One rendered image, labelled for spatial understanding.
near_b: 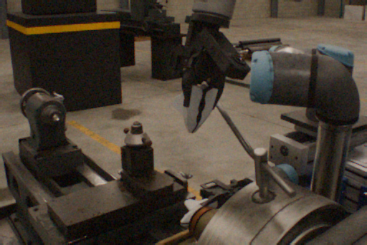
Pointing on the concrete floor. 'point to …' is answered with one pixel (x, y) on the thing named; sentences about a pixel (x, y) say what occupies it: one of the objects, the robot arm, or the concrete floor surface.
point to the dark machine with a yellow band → (67, 51)
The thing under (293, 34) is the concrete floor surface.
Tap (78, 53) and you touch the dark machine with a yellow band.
